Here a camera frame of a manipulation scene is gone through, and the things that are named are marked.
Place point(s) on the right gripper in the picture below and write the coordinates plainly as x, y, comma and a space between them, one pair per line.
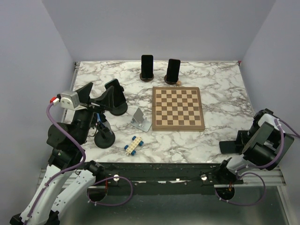
242, 137

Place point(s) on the round wooden stand left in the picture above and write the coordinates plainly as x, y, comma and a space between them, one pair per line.
145, 79

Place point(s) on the black phone teal case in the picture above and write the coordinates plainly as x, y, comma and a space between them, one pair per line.
118, 95

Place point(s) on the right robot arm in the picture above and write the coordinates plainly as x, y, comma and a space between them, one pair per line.
262, 147

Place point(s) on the black front rail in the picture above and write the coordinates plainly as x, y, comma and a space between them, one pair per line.
160, 179

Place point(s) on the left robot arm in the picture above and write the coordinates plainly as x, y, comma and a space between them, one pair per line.
67, 174

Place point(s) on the black round clamp stand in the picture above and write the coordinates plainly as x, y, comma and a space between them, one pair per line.
120, 110

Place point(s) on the silver metal phone stand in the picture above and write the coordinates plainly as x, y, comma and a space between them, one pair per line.
140, 121

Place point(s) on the black stand with blue phone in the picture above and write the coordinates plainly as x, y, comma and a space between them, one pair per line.
104, 137

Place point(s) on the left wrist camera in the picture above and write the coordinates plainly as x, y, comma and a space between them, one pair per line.
67, 99

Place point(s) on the toy brick car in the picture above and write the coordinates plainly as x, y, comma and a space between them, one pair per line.
130, 149

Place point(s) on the round wooden stand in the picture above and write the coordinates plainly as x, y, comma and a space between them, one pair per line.
145, 79
169, 82

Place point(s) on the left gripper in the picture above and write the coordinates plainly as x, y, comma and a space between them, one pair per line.
106, 101

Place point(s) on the black phone pink case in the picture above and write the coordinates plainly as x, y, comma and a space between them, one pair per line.
173, 70

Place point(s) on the round wooden stand right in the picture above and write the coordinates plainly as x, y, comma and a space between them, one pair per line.
169, 82

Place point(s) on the wooden chessboard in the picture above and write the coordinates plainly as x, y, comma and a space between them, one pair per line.
177, 109

